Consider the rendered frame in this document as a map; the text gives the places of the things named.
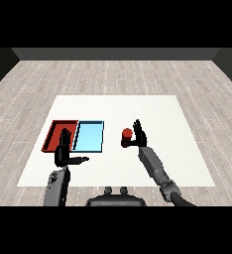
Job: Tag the red shallow open box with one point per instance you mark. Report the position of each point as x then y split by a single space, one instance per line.
57 136

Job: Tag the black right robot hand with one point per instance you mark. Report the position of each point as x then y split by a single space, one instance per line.
140 136

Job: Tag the light blue shallow open box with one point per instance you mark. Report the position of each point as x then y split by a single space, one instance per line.
89 136

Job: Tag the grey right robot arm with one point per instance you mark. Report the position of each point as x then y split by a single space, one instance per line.
159 176

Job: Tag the small red can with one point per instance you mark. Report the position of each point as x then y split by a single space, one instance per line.
127 134

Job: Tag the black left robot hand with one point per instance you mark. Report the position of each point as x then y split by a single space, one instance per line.
62 154

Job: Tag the dark grey robot body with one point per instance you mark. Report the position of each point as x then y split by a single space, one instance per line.
116 199

